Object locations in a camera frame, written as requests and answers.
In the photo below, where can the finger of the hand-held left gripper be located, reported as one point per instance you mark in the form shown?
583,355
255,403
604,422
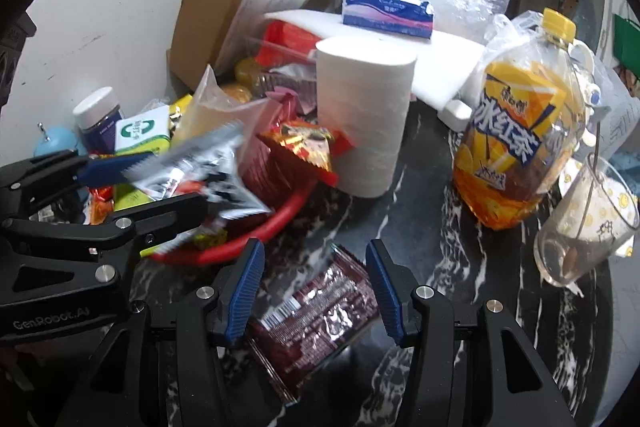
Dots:
115,167
165,212

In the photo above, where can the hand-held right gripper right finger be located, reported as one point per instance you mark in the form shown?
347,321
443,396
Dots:
382,292

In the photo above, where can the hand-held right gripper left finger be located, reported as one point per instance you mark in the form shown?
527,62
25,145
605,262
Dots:
245,292

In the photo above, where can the white and lime green pouch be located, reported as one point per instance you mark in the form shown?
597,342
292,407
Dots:
140,129

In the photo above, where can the white snack packet black print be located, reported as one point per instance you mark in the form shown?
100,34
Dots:
200,172

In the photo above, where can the red plastic basket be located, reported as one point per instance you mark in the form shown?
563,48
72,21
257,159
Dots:
260,237

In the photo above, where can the brown chocolate snack packet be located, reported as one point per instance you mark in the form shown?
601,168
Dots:
315,322

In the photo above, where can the clear bag of snacks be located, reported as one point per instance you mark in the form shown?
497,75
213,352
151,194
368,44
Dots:
215,112

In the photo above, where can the red cartoon snack packet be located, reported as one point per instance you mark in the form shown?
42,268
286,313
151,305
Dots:
300,147

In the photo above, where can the gold foil snack packet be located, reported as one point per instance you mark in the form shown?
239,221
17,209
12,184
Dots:
160,249

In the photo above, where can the orange foil sachet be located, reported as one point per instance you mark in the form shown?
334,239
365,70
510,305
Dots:
102,204

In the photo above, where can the light blue figure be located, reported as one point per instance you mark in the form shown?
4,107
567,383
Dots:
57,142

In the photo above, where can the yellow fruit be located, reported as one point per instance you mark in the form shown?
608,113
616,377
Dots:
235,93
246,74

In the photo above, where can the pink wrapper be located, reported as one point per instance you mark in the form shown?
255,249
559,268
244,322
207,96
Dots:
285,101

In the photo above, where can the white toilet paper roll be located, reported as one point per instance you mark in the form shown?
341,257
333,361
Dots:
362,117

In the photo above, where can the clear plastic box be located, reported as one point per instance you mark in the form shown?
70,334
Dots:
290,79

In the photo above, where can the white power adapter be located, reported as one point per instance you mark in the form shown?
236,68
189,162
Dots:
457,114

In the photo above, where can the brown cardboard box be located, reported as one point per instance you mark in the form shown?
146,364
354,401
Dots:
225,7

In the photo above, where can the orange iced tea bottle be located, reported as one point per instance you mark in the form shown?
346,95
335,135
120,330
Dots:
515,142

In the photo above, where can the clear glass cup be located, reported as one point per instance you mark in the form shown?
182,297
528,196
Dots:
575,232

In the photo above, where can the red package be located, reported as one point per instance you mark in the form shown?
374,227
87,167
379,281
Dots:
285,42

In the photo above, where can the white foam board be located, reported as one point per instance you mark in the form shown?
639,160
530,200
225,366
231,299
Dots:
440,62

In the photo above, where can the metal spoon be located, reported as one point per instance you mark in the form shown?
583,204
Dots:
591,177

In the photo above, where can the blue tissue pack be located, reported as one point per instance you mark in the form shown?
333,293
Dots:
385,14

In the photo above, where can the white plastic bag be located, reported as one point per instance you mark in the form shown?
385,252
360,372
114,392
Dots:
510,32

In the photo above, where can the clear plastic bag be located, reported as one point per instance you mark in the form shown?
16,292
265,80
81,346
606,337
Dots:
625,117

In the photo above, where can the white water bottle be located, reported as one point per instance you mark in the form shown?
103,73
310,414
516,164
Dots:
592,77

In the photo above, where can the green tote bag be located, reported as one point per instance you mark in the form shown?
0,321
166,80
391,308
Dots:
629,42

